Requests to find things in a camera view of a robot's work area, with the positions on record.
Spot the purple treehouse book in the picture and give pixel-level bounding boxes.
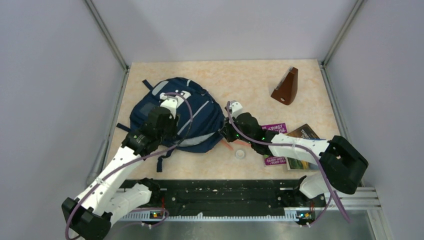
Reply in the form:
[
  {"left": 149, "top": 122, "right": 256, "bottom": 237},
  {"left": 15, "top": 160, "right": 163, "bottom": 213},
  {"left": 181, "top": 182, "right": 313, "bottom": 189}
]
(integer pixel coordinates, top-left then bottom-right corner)
[{"left": 260, "top": 122, "right": 288, "bottom": 167}]

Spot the navy blue student backpack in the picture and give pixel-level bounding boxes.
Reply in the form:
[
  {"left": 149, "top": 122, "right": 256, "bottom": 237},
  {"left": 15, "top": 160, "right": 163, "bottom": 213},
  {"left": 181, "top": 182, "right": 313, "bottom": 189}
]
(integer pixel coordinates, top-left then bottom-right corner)
[{"left": 116, "top": 77, "right": 225, "bottom": 154}]

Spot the dark brown book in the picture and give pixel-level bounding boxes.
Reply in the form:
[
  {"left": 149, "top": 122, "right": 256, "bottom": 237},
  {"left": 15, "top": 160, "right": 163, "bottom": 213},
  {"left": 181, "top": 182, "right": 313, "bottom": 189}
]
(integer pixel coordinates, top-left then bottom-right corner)
[{"left": 286, "top": 124, "right": 320, "bottom": 171}]

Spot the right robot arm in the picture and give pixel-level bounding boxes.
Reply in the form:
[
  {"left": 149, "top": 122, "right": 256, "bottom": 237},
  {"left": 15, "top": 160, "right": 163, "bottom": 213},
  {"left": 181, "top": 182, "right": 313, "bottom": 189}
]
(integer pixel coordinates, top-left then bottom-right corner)
[{"left": 219, "top": 112, "right": 369, "bottom": 206}]

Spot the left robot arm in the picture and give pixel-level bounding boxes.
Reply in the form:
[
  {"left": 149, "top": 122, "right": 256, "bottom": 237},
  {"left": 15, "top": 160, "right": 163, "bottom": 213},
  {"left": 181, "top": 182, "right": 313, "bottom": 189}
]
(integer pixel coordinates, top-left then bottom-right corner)
[{"left": 61, "top": 106, "right": 179, "bottom": 240}]

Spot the brown wooden metronome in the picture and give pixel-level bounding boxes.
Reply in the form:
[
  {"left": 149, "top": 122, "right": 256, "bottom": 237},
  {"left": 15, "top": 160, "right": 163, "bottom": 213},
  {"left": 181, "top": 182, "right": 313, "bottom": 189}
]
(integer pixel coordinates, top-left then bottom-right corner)
[{"left": 270, "top": 66, "right": 299, "bottom": 106}]

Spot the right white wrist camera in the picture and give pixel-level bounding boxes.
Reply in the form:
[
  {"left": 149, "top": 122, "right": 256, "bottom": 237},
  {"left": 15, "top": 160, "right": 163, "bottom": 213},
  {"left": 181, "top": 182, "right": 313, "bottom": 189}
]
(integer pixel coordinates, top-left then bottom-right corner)
[{"left": 225, "top": 100, "right": 243, "bottom": 119}]

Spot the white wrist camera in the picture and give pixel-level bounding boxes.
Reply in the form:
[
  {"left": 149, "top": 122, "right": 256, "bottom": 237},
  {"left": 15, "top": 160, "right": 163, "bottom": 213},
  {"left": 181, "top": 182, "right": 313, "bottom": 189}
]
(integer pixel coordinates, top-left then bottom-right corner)
[
  {"left": 225, "top": 100, "right": 243, "bottom": 119},
  {"left": 159, "top": 92, "right": 181, "bottom": 119}
]

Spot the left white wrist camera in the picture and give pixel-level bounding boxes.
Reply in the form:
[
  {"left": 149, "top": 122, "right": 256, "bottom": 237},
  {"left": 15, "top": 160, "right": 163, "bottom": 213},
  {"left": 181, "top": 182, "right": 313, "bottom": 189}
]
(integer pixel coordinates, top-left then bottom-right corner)
[{"left": 159, "top": 92, "right": 181, "bottom": 119}]

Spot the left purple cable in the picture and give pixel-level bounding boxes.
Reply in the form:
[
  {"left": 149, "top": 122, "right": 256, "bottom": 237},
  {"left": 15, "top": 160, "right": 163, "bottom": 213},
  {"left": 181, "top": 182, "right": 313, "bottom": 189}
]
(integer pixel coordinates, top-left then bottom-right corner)
[{"left": 64, "top": 92, "right": 194, "bottom": 240}]

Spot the purple cable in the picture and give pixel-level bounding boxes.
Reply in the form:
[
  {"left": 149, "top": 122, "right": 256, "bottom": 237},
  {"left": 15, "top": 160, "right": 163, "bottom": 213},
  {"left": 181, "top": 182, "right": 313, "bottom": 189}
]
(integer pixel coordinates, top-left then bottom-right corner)
[
  {"left": 64, "top": 92, "right": 194, "bottom": 240},
  {"left": 225, "top": 101, "right": 351, "bottom": 224}
]

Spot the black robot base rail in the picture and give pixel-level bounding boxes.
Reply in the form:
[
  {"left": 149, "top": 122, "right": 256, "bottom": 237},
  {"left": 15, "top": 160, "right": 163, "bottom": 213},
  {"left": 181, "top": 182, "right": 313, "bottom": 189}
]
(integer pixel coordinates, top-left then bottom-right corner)
[{"left": 121, "top": 178, "right": 326, "bottom": 218}]

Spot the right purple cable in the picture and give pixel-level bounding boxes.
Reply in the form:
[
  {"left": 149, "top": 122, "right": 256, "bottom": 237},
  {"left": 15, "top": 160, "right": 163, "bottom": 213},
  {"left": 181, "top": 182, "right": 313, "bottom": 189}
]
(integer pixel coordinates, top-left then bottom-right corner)
[{"left": 225, "top": 101, "right": 351, "bottom": 224}]

